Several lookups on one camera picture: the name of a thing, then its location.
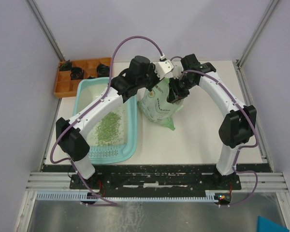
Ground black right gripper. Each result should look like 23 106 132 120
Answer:
166 76 195 104

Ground green cat litter bag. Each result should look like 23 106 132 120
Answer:
137 79 184 131

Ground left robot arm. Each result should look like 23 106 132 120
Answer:
56 56 172 189

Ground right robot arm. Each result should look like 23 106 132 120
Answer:
167 54 257 189

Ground green litter pellets pile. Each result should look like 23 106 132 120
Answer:
87 110 125 146

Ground teal plastic litter box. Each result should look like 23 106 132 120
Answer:
73 77 137 164

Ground black round part in tray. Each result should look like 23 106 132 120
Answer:
96 63 110 77

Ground orange wooden compartment tray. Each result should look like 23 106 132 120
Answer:
54 57 111 98

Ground small circuit board with LEDs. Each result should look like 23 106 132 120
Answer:
217 193 232 205

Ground blue foam pad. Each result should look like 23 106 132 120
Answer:
256 216 289 232

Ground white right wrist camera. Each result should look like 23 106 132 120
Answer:
170 70 183 79

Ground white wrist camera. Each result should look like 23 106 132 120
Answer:
155 55 174 80
170 70 183 79

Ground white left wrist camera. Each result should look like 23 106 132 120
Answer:
155 55 174 80

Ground black ring part in tray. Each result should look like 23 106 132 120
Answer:
70 67 84 80

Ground black mounting base plate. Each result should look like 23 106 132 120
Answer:
70 165 241 197

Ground light blue cable duct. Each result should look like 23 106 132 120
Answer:
35 189 219 202

